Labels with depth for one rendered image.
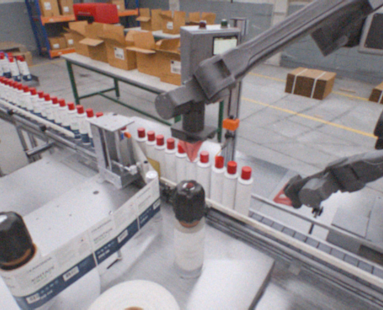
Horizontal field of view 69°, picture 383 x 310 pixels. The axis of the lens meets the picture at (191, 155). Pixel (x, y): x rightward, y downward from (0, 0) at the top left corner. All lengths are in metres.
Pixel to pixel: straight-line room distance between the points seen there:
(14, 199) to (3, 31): 7.13
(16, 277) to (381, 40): 1.27
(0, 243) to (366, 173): 0.81
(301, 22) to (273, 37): 0.06
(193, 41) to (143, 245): 0.64
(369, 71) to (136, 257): 5.83
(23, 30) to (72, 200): 7.45
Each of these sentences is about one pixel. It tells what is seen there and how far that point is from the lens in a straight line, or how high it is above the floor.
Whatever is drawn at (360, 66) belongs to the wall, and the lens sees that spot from 6.33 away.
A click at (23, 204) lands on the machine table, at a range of 1.32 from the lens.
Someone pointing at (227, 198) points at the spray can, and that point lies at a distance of 0.98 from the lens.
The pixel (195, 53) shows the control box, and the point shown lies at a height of 1.41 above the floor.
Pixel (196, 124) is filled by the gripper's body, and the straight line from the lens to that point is 0.66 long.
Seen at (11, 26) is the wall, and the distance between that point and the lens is 8.36.
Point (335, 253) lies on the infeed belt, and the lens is 1.01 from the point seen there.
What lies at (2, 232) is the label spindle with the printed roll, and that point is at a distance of 0.69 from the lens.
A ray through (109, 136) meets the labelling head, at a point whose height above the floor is 1.10.
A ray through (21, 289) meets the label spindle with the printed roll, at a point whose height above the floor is 1.00.
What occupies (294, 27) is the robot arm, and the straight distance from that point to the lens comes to 0.64.
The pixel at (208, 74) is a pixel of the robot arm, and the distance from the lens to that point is 0.59.
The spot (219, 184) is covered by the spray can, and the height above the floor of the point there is 0.99.
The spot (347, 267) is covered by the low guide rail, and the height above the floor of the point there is 0.91.
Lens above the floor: 1.59
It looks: 32 degrees down
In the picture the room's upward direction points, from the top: straight up
